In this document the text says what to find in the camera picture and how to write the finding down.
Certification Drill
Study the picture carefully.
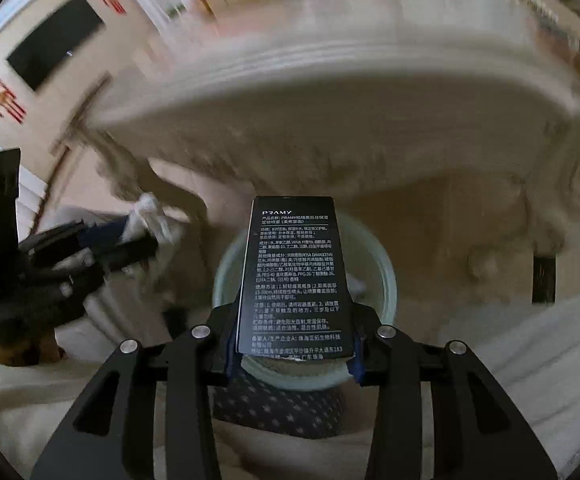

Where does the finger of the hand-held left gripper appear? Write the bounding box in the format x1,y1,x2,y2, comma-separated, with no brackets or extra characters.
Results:
17,219,132,261
45,235,159,286

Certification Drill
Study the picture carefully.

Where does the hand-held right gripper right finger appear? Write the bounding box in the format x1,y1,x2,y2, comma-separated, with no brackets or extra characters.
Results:
347,305,560,480

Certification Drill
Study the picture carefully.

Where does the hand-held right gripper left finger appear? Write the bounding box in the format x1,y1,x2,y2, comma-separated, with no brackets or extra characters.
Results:
30,305,244,480

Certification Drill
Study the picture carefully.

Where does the white tissue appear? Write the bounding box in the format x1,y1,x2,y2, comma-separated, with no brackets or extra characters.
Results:
122,192,183,250

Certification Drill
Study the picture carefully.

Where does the pale green waste basket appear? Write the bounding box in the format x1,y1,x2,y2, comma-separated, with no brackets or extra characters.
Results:
212,215,399,392

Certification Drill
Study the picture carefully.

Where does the black printed box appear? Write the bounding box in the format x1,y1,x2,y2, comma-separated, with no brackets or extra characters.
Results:
236,196,358,361

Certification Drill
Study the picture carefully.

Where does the person's left hand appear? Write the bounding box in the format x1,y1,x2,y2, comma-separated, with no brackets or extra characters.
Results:
0,332,67,367

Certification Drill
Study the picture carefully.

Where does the dark star-patterned cloth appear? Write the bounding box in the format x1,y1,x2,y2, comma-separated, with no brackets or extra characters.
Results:
214,375,351,441

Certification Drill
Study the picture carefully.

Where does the wooden broom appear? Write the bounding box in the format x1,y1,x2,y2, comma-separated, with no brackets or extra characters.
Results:
35,72,113,231

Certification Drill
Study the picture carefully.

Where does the carved beige table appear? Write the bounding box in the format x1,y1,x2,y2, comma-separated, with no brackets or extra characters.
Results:
50,0,580,311

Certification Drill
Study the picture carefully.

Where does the black wall television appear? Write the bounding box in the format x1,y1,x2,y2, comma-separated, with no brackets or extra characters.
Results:
6,0,106,93

